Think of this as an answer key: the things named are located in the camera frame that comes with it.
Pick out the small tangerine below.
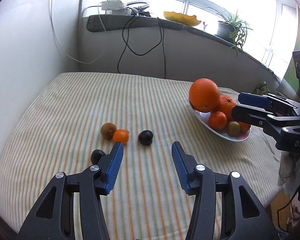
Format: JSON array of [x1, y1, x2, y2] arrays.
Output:
[[208, 111, 228, 131], [238, 121, 251, 133]]

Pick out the large orange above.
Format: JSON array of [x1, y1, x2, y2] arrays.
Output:
[[213, 94, 237, 121]]

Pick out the green kiwi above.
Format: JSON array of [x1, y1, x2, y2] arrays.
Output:
[[226, 121, 241, 137]]

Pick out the medium orange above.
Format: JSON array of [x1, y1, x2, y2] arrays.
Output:
[[189, 78, 221, 113]]

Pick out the dark plum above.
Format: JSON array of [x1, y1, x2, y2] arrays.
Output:
[[138, 130, 153, 146], [90, 149, 106, 165]]

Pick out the white gloved right hand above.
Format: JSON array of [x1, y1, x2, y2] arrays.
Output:
[[278, 151, 300, 221]]

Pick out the green snack bag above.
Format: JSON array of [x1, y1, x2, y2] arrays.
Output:
[[253, 81, 270, 95]]

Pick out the floral white plate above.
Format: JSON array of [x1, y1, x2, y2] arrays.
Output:
[[190, 105, 251, 142]]

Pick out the potted spider plant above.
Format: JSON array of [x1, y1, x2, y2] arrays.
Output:
[[205, 7, 253, 57]]

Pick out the striped tablecloth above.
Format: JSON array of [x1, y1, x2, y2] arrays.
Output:
[[0, 73, 280, 239]]

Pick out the yellow wavy bowl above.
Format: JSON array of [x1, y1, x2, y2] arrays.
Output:
[[163, 11, 201, 27]]

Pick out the small brown kiwi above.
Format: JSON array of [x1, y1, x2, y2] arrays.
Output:
[[101, 122, 117, 140]]

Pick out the tiny orange kumquat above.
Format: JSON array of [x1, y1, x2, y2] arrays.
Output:
[[112, 129, 129, 145]]

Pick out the white power strip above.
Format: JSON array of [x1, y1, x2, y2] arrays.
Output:
[[101, 0, 132, 15]]

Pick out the white window frame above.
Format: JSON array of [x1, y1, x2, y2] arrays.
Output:
[[121, 0, 298, 78]]

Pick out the black cable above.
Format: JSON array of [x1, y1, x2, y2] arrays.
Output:
[[117, 12, 167, 79]]

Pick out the white cable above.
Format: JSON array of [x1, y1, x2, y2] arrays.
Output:
[[47, 0, 107, 65]]

